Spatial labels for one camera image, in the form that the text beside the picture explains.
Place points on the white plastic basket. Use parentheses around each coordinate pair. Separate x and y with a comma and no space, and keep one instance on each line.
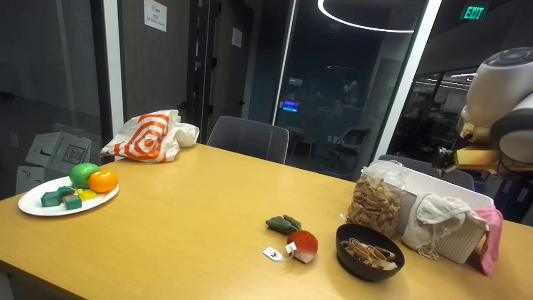
(468,244)

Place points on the white plate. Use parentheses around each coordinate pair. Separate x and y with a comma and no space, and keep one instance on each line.
(34,204)

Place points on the pile of brown snack pieces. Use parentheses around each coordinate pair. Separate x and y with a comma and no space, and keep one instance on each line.
(369,252)

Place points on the clear bag of snacks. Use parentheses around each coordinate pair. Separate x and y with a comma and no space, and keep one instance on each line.
(375,209)

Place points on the orange and white shopping bag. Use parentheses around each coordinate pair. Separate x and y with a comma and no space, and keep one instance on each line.
(147,139)

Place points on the small white tag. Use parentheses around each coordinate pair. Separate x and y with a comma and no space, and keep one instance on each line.
(272,254)

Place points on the green bean bag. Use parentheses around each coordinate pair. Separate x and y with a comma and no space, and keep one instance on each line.
(282,224)

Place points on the yellow block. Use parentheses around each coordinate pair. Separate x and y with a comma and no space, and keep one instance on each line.
(87,194)

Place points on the large white wall paper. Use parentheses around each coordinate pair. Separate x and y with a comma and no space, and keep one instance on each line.
(155,16)

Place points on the green block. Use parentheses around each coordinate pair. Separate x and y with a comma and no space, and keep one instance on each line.
(65,191)
(50,199)
(72,202)

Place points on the orange ball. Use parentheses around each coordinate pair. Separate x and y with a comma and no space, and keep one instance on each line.
(104,182)

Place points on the red and white toy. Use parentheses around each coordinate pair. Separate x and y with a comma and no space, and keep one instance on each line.
(304,244)

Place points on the light grey chair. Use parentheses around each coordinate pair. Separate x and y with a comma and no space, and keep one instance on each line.
(250,139)

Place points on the green ball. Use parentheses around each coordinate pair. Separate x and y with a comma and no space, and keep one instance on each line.
(82,176)

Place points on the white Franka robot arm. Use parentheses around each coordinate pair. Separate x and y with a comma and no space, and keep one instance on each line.
(500,84)

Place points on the tan wrist mount bracket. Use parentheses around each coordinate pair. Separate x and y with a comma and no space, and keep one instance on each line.
(477,159)

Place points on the green exit sign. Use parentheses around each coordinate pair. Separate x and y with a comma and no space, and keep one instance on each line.
(473,12)

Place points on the white towel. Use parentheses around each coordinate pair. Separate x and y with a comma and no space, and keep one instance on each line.
(438,214)

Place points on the pink shirt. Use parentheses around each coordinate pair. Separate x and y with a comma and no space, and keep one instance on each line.
(492,244)

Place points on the small white wall paper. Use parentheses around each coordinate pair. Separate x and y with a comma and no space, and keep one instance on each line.
(237,37)

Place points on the black bowl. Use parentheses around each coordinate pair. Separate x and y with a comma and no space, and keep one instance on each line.
(355,267)

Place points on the large cardboard box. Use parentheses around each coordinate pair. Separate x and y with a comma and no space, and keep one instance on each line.
(60,152)

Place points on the small cardboard box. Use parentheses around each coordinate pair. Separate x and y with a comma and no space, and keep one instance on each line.
(29,179)

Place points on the blue lit screen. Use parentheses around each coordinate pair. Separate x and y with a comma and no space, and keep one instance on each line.
(290,106)

